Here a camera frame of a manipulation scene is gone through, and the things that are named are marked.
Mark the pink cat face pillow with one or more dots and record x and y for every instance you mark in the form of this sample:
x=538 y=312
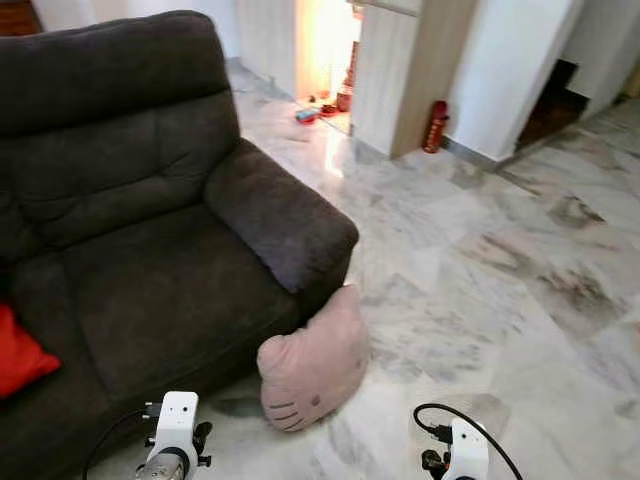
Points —
x=315 y=365

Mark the large grey fabric sofa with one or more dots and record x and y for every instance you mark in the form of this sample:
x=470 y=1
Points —
x=150 y=280

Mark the red cylinder canister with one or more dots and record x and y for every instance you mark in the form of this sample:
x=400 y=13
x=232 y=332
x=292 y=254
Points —
x=436 y=127

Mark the small blue red box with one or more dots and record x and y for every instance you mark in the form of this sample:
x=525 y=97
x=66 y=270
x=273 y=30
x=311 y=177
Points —
x=307 y=115

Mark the red jar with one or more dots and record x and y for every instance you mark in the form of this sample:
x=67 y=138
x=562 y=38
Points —
x=345 y=98

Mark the light wood altar cabinet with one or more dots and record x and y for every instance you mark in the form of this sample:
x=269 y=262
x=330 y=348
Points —
x=410 y=70

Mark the brown wooden cabinet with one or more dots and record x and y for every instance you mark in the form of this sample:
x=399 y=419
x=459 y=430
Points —
x=15 y=15

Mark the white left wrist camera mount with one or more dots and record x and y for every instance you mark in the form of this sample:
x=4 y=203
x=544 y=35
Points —
x=177 y=420

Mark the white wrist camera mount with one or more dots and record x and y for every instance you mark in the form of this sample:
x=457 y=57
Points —
x=468 y=450
x=177 y=420

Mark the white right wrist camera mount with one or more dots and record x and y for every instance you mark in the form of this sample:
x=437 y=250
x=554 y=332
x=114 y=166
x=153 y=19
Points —
x=468 y=450

